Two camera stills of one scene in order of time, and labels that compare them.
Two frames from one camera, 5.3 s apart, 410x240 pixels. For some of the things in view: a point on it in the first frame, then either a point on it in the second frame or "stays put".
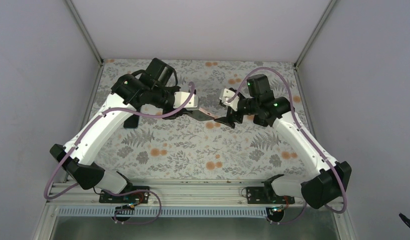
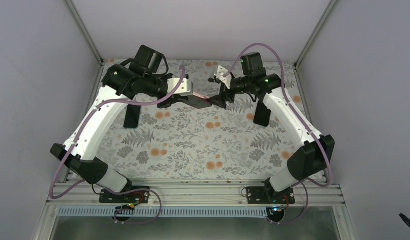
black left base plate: (132, 197) stays put
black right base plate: (266, 195) stays put
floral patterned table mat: (153, 147) stays put
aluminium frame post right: (315, 33) stays put
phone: (202, 115) -> (198, 101)
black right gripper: (228, 121) -> (217, 98)
